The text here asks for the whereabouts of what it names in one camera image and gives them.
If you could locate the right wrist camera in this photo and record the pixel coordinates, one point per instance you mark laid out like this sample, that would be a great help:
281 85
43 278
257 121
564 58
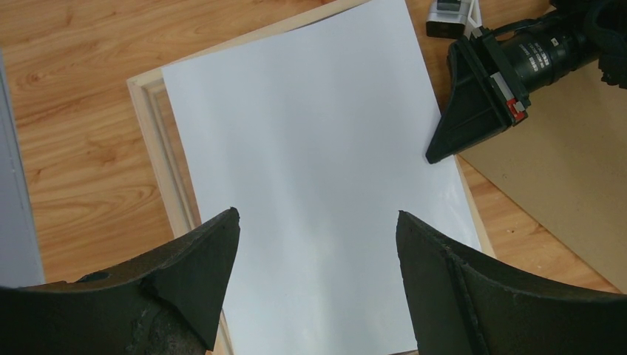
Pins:
453 19

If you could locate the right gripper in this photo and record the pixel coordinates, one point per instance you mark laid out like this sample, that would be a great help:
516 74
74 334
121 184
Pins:
494 71

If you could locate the large printed photo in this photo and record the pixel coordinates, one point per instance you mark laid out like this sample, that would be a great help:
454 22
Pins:
318 171

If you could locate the light wooden picture frame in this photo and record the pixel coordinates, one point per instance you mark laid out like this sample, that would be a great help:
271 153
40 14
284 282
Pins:
161 161

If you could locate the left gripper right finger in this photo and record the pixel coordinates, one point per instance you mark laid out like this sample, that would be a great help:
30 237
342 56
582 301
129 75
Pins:
462 301

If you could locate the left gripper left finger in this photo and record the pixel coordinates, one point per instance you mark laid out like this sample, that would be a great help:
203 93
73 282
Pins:
164 301

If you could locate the wooden backing board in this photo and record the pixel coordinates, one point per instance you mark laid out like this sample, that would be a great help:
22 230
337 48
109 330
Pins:
565 166

